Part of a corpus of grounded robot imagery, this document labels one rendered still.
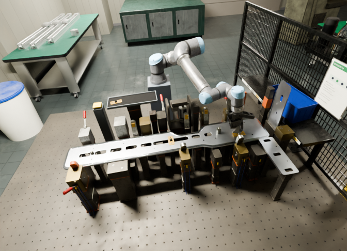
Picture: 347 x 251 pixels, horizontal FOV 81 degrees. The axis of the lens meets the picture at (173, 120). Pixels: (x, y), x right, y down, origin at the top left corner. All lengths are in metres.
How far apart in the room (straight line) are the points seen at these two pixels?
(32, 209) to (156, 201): 0.85
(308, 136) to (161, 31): 5.07
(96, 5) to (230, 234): 7.02
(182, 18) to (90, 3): 2.97
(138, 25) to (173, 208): 5.18
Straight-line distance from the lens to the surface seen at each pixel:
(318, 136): 1.60
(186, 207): 1.46
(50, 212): 1.72
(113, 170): 1.28
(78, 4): 7.60
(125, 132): 1.48
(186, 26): 6.08
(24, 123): 3.55
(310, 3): 5.85
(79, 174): 1.31
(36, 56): 3.98
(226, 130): 1.48
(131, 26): 6.03
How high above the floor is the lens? 2.00
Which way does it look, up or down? 40 degrees down
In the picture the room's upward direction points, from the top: 5 degrees counter-clockwise
